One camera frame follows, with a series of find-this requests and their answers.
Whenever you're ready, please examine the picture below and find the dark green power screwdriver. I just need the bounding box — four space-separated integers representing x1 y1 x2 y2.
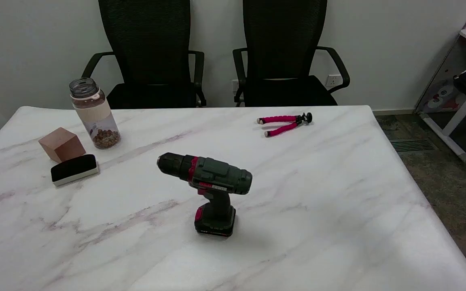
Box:
157 152 253 238

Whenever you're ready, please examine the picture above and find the grey panel with cartoon print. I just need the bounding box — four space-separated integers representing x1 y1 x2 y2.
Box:
414 36 466 114

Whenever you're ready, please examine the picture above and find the white desk with legs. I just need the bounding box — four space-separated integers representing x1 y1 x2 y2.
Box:
421 29 466 164

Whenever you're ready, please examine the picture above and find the dark floor vent grille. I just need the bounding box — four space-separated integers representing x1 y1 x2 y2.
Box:
390 139 438 153

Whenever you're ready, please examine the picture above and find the black mesh office chair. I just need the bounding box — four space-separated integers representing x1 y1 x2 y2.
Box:
81 0 207 110
232 0 351 108

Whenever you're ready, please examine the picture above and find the pink flexible mini tripod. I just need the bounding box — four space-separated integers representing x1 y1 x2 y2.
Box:
257 112 313 137

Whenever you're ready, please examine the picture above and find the glass bottle with nuts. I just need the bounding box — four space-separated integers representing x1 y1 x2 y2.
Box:
69 78 121 150

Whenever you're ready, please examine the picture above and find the black white board eraser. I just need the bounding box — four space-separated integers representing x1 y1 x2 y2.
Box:
51 154 100 187

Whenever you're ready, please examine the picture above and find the brown wooden cube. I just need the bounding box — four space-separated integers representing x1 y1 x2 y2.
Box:
38 127 87 163

